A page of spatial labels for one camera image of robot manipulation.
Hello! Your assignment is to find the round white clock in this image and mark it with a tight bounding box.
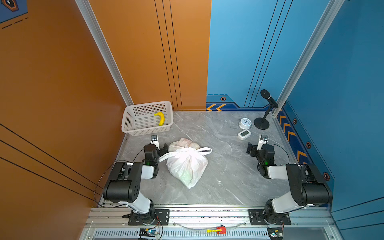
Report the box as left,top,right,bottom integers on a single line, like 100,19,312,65
239,118,252,130

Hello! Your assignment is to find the small white digital timer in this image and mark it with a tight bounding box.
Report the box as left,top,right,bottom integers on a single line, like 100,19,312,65
238,130,252,141

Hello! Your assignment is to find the aluminium front rail frame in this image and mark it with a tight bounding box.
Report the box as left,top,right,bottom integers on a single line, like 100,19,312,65
80,205,343,240

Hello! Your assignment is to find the white perforated plastic basket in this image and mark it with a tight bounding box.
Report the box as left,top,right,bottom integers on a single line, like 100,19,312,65
121,101,174,136

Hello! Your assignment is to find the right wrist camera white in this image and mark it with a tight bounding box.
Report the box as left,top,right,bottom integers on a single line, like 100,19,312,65
257,135,268,150

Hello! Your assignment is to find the red yellow connector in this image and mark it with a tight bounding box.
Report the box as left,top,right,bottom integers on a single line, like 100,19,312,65
207,226,227,235

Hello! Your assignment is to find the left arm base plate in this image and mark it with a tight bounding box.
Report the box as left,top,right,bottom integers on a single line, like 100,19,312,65
128,209,170,226

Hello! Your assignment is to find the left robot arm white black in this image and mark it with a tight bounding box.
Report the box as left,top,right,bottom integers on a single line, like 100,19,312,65
103,144,168,226

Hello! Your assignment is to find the left green circuit board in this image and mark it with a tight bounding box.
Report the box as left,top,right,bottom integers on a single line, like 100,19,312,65
138,228,160,240

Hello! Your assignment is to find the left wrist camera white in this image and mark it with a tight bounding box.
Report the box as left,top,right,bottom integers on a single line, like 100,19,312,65
151,135,160,149

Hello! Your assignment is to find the white plastic bag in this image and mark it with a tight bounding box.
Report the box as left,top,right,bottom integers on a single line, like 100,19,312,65
159,138,213,189

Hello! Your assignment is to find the right green circuit board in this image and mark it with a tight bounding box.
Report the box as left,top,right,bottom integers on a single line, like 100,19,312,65
267,228,284,240

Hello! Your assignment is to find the green circuit board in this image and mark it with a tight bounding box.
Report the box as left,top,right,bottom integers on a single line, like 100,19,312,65
267,228,284,240
138,228,160,240

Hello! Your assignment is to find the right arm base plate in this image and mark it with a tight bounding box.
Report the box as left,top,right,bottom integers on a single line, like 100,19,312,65
248,209,292,226

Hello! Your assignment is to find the black microphone on stand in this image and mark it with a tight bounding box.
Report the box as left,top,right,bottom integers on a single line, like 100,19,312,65
254,89,279,130

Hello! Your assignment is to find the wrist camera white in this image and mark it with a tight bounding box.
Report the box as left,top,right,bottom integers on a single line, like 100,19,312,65
257,135,268,150
151,135,160,149

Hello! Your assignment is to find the yellow banana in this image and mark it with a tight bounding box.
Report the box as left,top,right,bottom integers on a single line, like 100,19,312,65
154,112,165,126

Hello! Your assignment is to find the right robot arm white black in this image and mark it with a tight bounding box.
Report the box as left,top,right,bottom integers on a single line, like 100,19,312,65
247,143,333,226

